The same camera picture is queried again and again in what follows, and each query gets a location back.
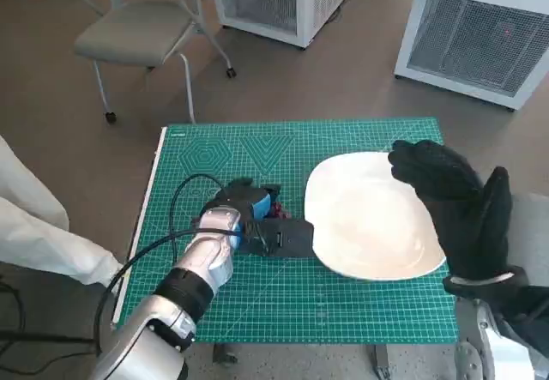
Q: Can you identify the right robot hand, black glove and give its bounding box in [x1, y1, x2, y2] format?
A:
[388, 139, 514, 280]

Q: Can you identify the bare left robot hand, blue tape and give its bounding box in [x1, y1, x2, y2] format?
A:
[213, 177, 284, 222]

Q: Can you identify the red toy grape bunch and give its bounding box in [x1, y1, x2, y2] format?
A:
[268, 202, 295, 220]

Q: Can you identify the white plate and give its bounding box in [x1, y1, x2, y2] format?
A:
[303, 150, 447, 281]

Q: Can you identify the green cutting mat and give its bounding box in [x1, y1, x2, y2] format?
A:
[112, 117, 459, 343]

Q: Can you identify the grey table leg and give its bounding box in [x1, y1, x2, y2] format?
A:
[212, 341, 239, 366]
[370, 343, 392, 380]

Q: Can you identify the white mesh cabinet, red light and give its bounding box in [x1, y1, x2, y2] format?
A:
[393, 0, 549, 112]

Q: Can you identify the grey chair with white armrests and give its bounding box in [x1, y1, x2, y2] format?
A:
[57, 0, 238, 124]

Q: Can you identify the person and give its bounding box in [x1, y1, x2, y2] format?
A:
[0, 134, 125, 287]

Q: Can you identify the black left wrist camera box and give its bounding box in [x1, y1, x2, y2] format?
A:
[238, 218, 319, 260]

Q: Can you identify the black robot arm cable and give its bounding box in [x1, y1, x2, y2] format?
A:
[169, 173, 226, 266]
[94, 227, 202, 355]

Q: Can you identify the black floor cable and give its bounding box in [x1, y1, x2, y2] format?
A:
[0, 279, 100, 375]

